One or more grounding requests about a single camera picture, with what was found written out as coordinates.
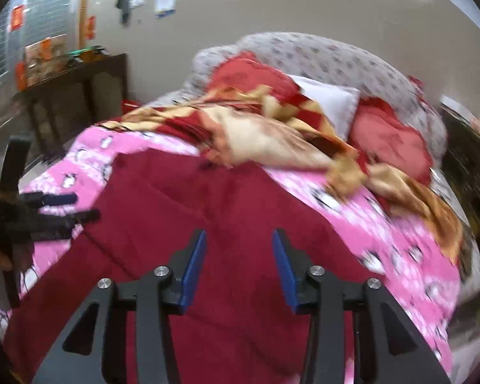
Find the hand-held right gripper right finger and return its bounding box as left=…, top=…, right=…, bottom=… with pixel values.
left=273, top=229, right=451, bottom=384

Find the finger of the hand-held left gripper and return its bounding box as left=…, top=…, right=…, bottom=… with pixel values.
left=19, top=192, right=77, bottom=209
left=24, top=209, right=101, bottom=243

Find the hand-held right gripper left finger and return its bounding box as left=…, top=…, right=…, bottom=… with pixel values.
left=31, top=229, right=207, bottom=384

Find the dark red garment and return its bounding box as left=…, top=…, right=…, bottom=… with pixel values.
left=2, top=150, right=369, bottom=384

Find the pink penguin print blanket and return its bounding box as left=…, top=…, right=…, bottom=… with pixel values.
left=0, top=124, right=462, bottom=384

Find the dark wooden table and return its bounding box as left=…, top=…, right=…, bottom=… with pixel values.
left=12, top=53, right=129, bottom=156

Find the orange printed box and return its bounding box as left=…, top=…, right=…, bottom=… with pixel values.
left=24, top=40, right=68, bottom=86

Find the red and gold blanket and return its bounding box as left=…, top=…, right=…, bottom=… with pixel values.
left=120, top=86, right=465, bottom=265

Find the green object on table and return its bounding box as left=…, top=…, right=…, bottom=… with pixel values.
left=66, top=46, right=105, bottom=65

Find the red heart pillow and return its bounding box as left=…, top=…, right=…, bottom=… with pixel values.
left=348, top=96, right=435, bottom=185

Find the white pillow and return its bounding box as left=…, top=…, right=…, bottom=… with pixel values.
left=292, top=75, right=361, bottom=140

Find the glass door with red stickers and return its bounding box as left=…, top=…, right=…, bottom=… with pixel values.
left=0, top=0, right=84, bottom=97

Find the red cloth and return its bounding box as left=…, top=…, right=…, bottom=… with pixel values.
left=207, top=51, right=301, bottom=102

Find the dark carved wooden cabinet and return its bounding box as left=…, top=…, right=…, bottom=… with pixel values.
left=440, top=106, right=480, bottom=257

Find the floral padded headboard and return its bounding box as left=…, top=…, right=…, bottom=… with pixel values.
left=190, top=32, right=449, bottom=169

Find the pile of clutter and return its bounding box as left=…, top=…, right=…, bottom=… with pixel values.
left=440, top=96, right=480, bottom=147

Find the dark cloth on wall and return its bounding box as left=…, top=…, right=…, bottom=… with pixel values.
left=116, top=0, right=132, bottom=25

